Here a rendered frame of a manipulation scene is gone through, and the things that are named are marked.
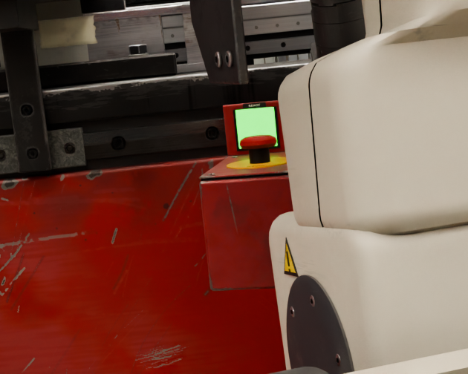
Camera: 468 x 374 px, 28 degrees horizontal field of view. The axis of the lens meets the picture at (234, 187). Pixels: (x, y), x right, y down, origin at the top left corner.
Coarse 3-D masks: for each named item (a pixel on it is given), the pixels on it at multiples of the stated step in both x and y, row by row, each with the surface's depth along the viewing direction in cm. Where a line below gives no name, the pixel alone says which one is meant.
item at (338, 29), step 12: (360, 0) 86; (312, 12) 89; (324, 12) 87; (336, 12) 86; (348, 12) 86; (360, 12) 87; (324, 24) 87; (336, 24) 87; (348, 24) 87; (360, 24) 87; (324, 36) 88; (336, 36) 87; (348, 36) 87; (360, 36) 88; (312, 48) 94; (324, 48) 89; (336, 48) 88
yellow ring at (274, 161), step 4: (244, 160) 102; (248, 160) 102; (272, 160) 100; (276, 160) 99; (280, 160) 99; (284, 160) 99; (228, 164) 100; (232, 164) 100; (236, 164) 100; (240, 164) 99; (244, 164) 99; (248, 164) 99; (252, 164) 98; (256, 164) 98; (260, 164) 98; (264, 164) 97; (268, 164) 97; (272, 164) 97; (276, 164) 96; (280, 164) 96; (284, 164) 97; (236, 168) 97; (240, 168) 97; (244, 168) 96
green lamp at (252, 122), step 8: (240, 112) 107; (248, 112) 107; (256, 112) 107; (264, 112) 107; (272, 112) 107; (240, 120) 107; (248, 120) 107; (256, 120) 107; (264, 120) 107; (272, 120) 107; (240, 128) 108; (248, 128) 107; (256, 128) 107; (264, 128) 107; (272, 128) 107; (240, 136) 108; (248, 136) 108
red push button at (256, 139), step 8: (256, 136) 99; (264, 136) 98; (272, 136) 99; (240, 144) 99; (248, 144) 97; (256, 144) 97; (264, 144) 97; (272, 144) 98; (256, 152) 98; (264, 152) 98; (256, 160) 98; (264, 160) 98
